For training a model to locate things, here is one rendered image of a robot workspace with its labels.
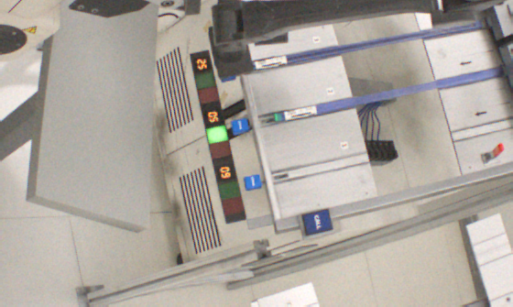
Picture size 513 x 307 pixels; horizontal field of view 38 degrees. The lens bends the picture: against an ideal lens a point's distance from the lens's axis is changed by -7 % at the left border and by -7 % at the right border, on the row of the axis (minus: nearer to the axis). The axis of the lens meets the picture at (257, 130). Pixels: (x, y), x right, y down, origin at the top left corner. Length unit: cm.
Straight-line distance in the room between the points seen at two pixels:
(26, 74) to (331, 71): 91
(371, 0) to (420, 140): 101
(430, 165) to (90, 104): 106
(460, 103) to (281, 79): 36
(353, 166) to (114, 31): 53
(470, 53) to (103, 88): 74
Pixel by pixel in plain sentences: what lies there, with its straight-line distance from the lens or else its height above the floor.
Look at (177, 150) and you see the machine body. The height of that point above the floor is 13.
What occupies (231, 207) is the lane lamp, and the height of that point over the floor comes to 66.
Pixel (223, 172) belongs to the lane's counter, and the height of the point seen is 66.
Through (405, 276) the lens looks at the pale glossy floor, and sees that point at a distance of 302.
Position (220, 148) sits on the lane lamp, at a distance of 150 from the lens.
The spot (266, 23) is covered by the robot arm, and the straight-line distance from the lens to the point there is 124.
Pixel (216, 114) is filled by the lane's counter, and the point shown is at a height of 66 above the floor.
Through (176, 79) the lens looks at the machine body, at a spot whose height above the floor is 19.
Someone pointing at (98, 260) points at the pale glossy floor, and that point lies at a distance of 206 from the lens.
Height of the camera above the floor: 170
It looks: 41 degrees down
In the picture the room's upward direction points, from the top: 64 degrees clockwise
